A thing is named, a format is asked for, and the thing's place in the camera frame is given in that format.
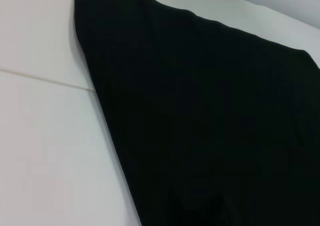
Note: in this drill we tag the black shirt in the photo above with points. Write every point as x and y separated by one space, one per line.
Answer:
200 111

